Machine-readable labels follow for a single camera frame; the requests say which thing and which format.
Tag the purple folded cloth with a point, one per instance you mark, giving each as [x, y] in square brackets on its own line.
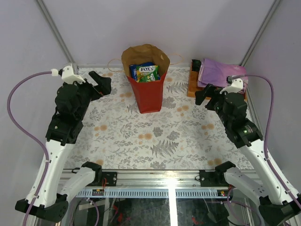
[216, 73]

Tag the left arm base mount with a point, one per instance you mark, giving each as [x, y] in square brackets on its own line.
[105, 179]

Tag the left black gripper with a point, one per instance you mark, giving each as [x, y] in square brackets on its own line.
[91, 85]

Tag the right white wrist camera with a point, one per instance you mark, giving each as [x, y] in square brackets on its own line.
[236, 84]

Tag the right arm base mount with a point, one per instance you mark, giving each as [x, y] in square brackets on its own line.
[211, 179]

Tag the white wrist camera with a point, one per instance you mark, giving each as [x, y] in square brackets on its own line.
[236, 84]
[69, 74]

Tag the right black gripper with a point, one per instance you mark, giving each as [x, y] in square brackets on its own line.
[208, 92]

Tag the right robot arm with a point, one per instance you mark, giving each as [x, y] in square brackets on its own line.
[277, 200]

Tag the green Fox's candy bag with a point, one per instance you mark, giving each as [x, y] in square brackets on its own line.
[147, 73]

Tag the black item in tray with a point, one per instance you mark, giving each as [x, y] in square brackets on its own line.
[195, 65]

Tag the floral table mat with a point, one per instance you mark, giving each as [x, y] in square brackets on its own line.
[181, 136]

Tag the blue Doritos chip bag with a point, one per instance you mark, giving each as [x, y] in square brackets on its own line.
[132, 69]

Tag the red paper bag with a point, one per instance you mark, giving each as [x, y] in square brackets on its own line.
[148, 95]

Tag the aluminium front rail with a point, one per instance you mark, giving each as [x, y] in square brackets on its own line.
[153, 184]

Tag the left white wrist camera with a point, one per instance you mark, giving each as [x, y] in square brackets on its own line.
[69, 74]

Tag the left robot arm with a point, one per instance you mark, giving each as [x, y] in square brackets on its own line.
[45, 200]

